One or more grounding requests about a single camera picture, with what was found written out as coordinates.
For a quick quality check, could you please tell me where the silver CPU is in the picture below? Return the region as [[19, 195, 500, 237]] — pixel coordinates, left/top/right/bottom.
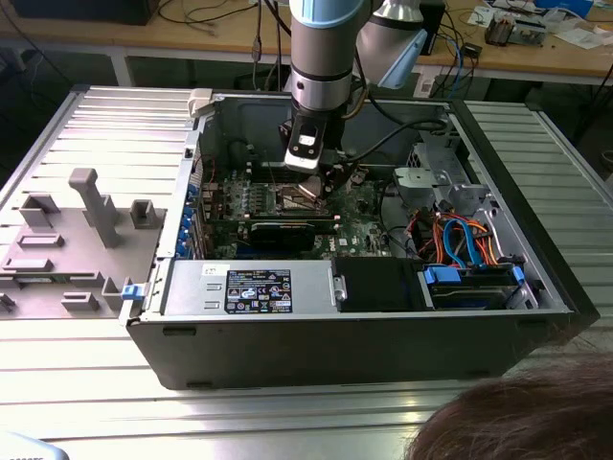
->
[[296, 173, 329, 199]]

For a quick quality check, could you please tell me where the CPU socket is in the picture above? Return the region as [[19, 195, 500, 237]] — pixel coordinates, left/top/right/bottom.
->
[[272, 183, 332, 216]]

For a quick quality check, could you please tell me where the green motherboard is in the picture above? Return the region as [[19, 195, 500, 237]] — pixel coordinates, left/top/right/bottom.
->
[[198, 165, 398, 263]]

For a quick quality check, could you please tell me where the black graphics card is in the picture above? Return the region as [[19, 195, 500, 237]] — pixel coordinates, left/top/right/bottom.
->
[[247, 219, 318, 251]]

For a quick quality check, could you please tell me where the metal drive cage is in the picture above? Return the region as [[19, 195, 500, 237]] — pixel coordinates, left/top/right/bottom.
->
[[391, 117, 490, 215]]

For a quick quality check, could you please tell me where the white printed label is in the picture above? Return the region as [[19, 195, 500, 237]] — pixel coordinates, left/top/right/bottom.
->
[[414, 71, 436, 98]]

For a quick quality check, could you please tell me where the black drive bay box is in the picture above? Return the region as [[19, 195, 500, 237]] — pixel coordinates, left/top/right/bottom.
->
[[331, 257, 425, 313]]

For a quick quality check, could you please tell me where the wooden desk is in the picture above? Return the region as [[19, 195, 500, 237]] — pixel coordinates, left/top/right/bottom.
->
[[0, 0, 613, 87]]

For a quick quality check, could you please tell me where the blue disk carrier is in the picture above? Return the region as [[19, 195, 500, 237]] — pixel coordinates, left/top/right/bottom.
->
[[419, 264, 527, 311]]

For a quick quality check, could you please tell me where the tall black box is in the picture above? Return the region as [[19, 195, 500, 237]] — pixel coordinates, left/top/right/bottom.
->
[[420, 0, 447, 57]]

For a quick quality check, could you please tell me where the silver power supply unit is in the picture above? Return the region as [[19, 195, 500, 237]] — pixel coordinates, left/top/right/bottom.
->
[[162, 260, 336, 317]]

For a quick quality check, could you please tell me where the black and grey PC case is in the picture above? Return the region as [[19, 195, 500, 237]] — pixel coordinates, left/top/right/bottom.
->
[[118, 88, 601, 392]]

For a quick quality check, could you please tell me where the brown finned heat sink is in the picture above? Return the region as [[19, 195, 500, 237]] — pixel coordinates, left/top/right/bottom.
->
[[485, 11, 516, 48]]

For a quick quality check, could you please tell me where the grey metal component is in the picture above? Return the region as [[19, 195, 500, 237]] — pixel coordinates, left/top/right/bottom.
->
[[512, 17, 548, 48]]

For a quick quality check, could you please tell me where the large black box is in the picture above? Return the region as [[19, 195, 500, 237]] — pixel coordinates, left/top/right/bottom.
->
[[9, 0, 154, 26]]

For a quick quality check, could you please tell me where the blue box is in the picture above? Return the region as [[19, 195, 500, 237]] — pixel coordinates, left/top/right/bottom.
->
[[534, 0, 595, 16]]

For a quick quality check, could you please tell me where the grey parts rack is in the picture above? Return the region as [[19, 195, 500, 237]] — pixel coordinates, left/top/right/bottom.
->
[[0, 167, 168, 321]]

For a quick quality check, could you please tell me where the white paper sheet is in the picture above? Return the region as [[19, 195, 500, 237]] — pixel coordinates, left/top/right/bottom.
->
[[550, 26, 613, 50]]

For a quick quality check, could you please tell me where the pale blue teach pendant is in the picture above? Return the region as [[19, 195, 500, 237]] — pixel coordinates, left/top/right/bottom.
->
[[0, 429, 66, 460]]

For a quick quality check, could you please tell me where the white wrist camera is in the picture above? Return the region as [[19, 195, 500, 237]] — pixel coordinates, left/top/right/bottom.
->
[[284, 114, 328, 173]]

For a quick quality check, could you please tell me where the black camera cable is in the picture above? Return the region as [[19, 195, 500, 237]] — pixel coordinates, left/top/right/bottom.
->
[[342, 118, 450, 162]]

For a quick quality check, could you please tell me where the beige corner bracket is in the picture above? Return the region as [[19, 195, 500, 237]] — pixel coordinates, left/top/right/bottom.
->
[[187, 88, 216, 120]]

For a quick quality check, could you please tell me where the blue flat wire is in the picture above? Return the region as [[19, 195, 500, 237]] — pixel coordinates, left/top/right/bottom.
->
[[443, 218, 485, 267]]

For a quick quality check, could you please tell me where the orange wire bundle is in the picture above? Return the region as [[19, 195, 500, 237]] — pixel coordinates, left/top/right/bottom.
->
[[429, 216, 502, 265]]

